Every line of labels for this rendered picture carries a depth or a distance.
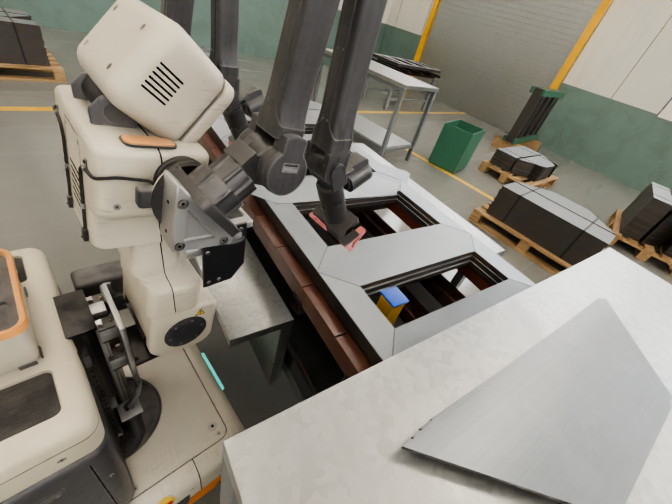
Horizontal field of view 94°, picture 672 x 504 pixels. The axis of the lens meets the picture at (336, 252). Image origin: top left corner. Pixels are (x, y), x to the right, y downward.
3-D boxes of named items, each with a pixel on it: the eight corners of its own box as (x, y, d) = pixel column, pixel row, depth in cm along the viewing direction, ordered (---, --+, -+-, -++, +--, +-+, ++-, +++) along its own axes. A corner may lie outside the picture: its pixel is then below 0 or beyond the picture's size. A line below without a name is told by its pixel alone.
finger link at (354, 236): (348, 231, 83) (345, 208, 76) (367, 247, 80) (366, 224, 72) (329, 246, 81) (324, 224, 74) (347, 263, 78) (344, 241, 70)
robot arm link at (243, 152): (215, 156, 49) (232, 172, 46) (265, 116, 50) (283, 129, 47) (245, 192, 57) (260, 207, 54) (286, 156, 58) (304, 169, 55)
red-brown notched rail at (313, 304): (198, 129, 167) (198, 118, 163) (382, 406, 74) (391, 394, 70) (190, 129, 165) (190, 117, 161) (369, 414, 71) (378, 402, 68)
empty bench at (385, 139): (307, 120, 470) (320, 47, 412) (340, 119, 514) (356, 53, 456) (377, 166, 397) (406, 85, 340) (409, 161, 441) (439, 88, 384)
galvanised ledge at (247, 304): (189, 146, 174) (189, 141, 172) (292, 325, 99) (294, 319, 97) (148, 146, 163) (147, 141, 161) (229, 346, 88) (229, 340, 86)
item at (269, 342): (192, 200, 195) (189, 146, 174) (278, 380, 120) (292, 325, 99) (185, 201, 193) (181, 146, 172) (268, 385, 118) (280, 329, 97)
